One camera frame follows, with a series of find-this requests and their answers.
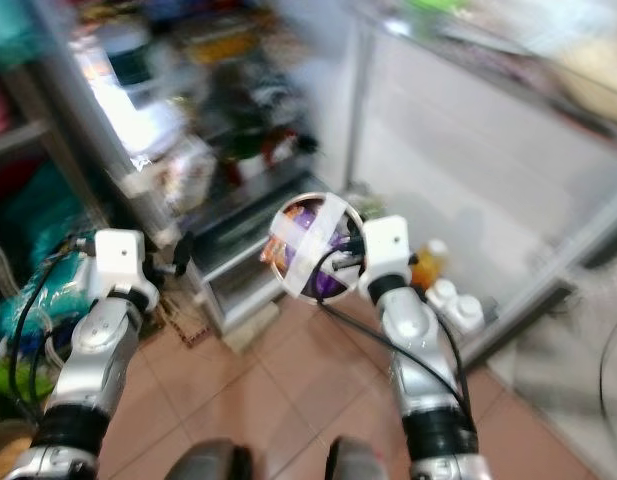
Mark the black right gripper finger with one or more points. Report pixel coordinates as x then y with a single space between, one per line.
336 260

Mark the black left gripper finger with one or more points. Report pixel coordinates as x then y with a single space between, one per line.
184 252

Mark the taped metal bowl with snacks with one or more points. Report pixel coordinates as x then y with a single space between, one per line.
308 250

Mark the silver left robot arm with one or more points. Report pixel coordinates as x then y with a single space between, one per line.
93 350

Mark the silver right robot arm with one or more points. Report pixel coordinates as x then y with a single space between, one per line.
423 340

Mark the open white fridge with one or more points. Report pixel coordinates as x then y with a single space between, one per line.
228 240

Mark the white fridge door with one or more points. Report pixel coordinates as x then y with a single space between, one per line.
468 130

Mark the orange juice bottle white cap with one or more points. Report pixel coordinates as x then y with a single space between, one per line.
428 265

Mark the white plastic bottle white cap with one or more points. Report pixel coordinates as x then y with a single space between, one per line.
470 314
446 292

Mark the teal plastic bag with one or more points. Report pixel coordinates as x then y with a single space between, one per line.
28 250

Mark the grey robot right leg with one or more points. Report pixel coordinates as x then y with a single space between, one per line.
358 460

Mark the grey robot leg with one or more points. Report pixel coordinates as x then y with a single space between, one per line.
213 460
358 460

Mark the grey robot left leg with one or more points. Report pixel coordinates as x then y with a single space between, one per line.
213 460

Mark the metal bowl with brown contents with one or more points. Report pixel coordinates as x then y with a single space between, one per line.
10 465

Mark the teal cloth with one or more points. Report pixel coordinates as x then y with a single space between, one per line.
18 30

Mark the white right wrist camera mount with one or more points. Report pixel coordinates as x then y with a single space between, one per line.
388 242

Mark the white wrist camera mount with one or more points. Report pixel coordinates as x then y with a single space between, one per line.
118 256
388 242

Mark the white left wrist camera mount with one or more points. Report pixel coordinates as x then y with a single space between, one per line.
118 256

